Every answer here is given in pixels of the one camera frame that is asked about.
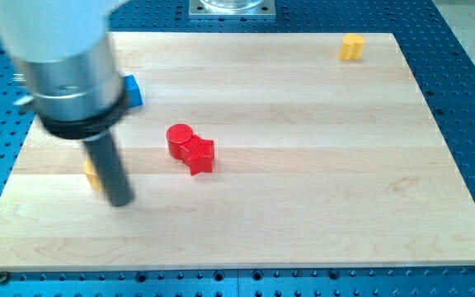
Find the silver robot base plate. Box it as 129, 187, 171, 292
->
188, 0, 276, 20

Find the yellow heart block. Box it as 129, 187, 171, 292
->
338, 33, 365, 61

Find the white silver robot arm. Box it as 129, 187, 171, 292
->
0, 0, 134, 206

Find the red star block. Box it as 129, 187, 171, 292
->
180, 134, 214, 176

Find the red cylinder block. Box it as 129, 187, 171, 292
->
166, 123, 193, 159

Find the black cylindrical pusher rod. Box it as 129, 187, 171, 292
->
83, 130, 134, 206

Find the blue cube block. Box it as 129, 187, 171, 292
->
124, 75, 143, 108

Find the yellow hexagon block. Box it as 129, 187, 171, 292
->
83, 158, 102, 190

